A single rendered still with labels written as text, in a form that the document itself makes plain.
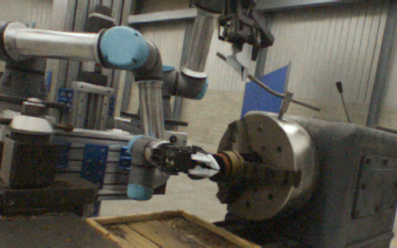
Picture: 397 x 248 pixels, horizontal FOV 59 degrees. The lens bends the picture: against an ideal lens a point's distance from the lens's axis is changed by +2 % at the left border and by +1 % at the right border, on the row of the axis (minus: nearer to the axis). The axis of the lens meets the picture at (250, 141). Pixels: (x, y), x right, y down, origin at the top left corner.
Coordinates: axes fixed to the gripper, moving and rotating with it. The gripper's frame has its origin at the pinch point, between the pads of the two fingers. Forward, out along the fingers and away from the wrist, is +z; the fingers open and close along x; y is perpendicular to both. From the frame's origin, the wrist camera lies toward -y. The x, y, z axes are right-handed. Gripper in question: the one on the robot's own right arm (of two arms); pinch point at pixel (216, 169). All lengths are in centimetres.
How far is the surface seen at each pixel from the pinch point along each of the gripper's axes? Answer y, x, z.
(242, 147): -12.5, 5.7, -4.1
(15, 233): 42.2, -10.6, 0.9
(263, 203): -16.3, -9.0, 3.7
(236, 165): -5.8, 1.3, 0.9
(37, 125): 38.5, 6.0, -7.9
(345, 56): -1001, 285, -520
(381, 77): -974, 213, -373
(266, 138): -16.3, 9.3, 0.9
